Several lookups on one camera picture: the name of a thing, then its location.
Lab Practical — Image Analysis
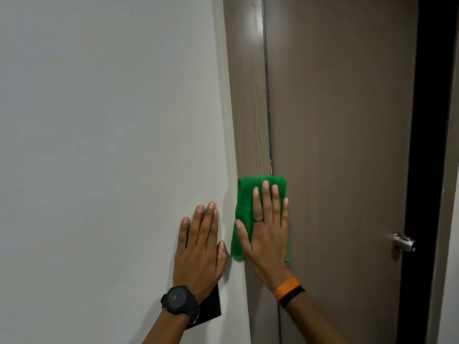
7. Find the person's right hand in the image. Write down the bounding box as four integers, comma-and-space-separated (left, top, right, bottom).
235, 180, 294, 293

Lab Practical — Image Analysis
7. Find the person's left hand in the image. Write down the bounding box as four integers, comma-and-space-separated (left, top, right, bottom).
173, 201, 229, 306

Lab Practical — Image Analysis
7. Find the green microfibre cloth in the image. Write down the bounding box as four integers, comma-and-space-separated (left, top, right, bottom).
230, 175, 290, 263

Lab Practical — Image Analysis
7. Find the person's left forearm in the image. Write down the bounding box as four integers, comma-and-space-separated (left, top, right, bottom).
142, 307, 191, 344

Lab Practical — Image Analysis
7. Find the person's right forearm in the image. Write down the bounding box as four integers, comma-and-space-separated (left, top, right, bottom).
283, 291, 351, 344

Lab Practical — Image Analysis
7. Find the black wrist watch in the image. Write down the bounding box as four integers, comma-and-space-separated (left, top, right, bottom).
160, 285, 201, 325

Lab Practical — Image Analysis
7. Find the orange wristband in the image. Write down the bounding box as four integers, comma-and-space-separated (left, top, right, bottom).
273, 277, 301, 302

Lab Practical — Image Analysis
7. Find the black wristband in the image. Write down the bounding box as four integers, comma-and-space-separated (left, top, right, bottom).
278, 285, 306, 309

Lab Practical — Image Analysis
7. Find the brown door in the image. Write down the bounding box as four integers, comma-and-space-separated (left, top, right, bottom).
263, 0, 419, 344

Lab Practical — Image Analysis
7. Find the brown wooden door jamb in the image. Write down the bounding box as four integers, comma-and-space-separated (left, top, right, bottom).
222, 0, 281, 344

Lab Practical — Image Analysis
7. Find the black wall switch plate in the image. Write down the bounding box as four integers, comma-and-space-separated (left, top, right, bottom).
185, 282, 222, 330

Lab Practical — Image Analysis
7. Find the silver door handle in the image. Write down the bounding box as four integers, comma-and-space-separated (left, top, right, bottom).
391, 232, 417, 253

